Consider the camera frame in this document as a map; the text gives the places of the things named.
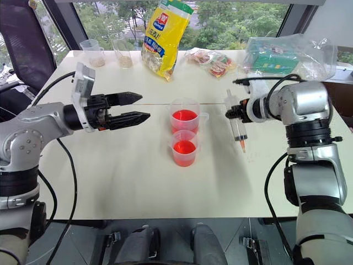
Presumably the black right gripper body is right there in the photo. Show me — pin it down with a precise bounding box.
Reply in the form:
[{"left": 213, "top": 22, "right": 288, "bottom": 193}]
[{"left": 233, "top": 98, "right": 251, "bottom": 124}]

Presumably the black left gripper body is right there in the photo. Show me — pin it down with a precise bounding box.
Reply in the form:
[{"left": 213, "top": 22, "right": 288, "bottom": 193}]
[{"left": 84, "top": 93, "right": 116, "bottom": 131}]

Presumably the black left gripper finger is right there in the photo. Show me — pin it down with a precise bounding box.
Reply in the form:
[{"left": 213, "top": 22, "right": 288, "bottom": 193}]
[
  {"left": 108, "top": 111, "right": 151, "bottom": 130},
  {"left": 106, "top": 92, "right": 143, "bottom": 108}
]

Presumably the clear plastic syringe orange tip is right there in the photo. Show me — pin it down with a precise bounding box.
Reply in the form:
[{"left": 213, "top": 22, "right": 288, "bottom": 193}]
[{"left": 223, "top": 88, "right": 249, "bottom": 153}]

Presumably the large clear cup red liquid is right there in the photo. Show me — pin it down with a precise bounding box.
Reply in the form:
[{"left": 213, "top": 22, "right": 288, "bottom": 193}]
[{"left": 168, "top": 97, "right": 210, "bottom": 136}]

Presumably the clear measuring cup with grains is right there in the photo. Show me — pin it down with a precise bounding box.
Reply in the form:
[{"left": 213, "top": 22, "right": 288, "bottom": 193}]
[{"left": 79, "top": 39, "right": 107, "bottom": 68}]

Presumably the small clear cup red liquid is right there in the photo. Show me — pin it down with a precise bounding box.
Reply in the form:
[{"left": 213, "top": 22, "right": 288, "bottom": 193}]
[{"left": 168, "top": 129, "right": 200, "bottom": 167}]

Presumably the tall clear glass with grains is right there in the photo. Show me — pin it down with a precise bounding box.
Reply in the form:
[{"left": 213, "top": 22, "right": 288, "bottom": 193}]
[{"left": 110, "top": 33, "right": 134, "bottom": 70}]

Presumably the red snack packet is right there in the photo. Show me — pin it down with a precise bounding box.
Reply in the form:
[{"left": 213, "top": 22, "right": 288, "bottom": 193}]
[{"left": 208, "top": 54, "right": 238, "bottom": 80}]

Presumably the green box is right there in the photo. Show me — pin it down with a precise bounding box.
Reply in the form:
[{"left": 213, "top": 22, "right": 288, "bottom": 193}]
[{"left": 252, "top": 45, "right": 301, "bottom": 75}]

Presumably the clear snack packet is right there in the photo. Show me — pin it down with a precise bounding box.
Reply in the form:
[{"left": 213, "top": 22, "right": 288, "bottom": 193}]
[{"left": 184, "top": 47, "right": 221, "bottom": 66}]

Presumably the yellow oatmeal bag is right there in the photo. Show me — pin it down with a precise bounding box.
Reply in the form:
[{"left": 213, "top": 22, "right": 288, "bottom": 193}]
[{"left": 141, "top": 0, "right": 195, "bottom": 83}]

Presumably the large clear plastic bag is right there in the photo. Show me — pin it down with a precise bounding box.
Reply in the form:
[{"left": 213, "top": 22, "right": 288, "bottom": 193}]
[{"left": 242, "top": 33, "right": 339, "bottom": 83}]

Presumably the black window pillar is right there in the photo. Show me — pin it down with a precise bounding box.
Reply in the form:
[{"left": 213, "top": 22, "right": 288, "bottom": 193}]
[
  {"left": 275, "top": 0, "right": 320, "bottom": 43},
  {"left": 41, "top": 0, "right": 89, "bottom": 52}
]

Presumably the brown wooden desk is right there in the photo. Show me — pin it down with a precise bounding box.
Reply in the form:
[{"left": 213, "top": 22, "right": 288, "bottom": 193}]
[{"left": 321, "top": 81, "right": 353, "bottom": 128}]

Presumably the black mesh office chair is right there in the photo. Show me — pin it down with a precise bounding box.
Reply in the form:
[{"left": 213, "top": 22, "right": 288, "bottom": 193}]
[{"left": 0, "top": 0, "right": 58, "bottom": 122}]

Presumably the dark grey rounded shape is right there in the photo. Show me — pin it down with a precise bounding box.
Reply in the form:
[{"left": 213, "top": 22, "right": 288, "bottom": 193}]
[
  {"left": 191, "top": 224, "right": 228, "bottom": 265},
  {"left": 114, "top": 225, "right": 162, "bottom": 265}
]

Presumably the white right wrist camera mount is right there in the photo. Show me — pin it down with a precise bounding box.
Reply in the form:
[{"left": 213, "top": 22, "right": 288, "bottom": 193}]
[{"left": 246, "top": 79, "right": 270, "bottom": 123}]

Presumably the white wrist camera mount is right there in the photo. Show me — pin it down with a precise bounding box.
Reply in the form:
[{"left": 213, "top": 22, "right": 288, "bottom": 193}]
[
  {"left": 71, "top": 62, "right": 97, "bottom": 133},
  {"left": 246, "top": 79, "right": 270, "bottom": 123}
]

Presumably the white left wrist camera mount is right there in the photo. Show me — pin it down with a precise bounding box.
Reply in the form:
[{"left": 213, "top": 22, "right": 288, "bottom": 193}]
[{"left": 71, "top": 62, "right": 97, "bottom": 133}]

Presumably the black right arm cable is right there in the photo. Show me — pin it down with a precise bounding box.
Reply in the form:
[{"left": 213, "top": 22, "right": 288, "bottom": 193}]
[{"left": 233, "top": 73, "right": 306, "bottom": 262}]

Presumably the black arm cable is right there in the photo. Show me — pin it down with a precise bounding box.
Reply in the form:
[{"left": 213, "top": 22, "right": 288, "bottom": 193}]
[
  {"left": 29, "top": 71, "right": 78, "bottom": 265},
  {"left": 233, "top": 73, "right": 306, "bottom": 262}
]

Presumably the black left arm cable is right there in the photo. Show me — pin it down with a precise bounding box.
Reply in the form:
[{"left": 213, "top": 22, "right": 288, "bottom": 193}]
[{"left": 29, "top": 71, "right": 78, "bottom": 265}]

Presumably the black strap with buckle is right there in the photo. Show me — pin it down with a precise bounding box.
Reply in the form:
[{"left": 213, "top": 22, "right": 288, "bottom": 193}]
[
  {"left": 239, "top": 234, "right": 270, "bottom": 265},
  {"left": 102, "top": 231, "right": 122, "bottom": 265}
]

